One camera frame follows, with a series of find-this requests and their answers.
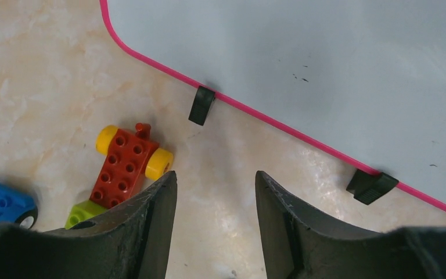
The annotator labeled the blue toy car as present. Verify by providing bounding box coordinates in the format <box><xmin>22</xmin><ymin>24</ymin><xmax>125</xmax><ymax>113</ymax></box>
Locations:
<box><xmin>0</xmin><ymin>183</ymin><xmax>38</xmax><ymax>229</ymax></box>

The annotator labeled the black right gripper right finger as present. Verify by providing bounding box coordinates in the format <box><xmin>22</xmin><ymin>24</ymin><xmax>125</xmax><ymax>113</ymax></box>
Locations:
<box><xmin>255</xmin><ymin>171</ymin><xmax>446</xmax><ymax>278</ymax></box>

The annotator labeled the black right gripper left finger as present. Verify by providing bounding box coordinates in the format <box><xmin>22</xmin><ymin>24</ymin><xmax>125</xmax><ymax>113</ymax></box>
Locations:
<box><xmin>0</xmin><ymin>171</ymin><xmax>177</xmax><ymax>278</ymax></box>

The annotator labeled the red yellow toy brick car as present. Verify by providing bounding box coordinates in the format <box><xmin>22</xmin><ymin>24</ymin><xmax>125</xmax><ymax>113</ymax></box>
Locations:
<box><xmin>64</xmin><ymin>123</ymin><xmax>174</xmax><ymax>229</ymax></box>

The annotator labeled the black whiteboard foot clip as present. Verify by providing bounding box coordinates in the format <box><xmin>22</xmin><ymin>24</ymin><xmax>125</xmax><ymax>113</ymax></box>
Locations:
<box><xmin>346</xmin><ymin>169</ymin><xmax>399</xmax><ymax>205</ymax></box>
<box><xmin>188</xmin><ymin>86</ymin><xmax>215</xmax><ymax>126</ymax></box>

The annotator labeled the pink-framed whiteboard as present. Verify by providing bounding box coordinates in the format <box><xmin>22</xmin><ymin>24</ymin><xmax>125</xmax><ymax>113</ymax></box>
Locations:
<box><xmin>100</xmin><ymin>1</ymin><xmax>446</xmax><ymax>211</ymax></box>

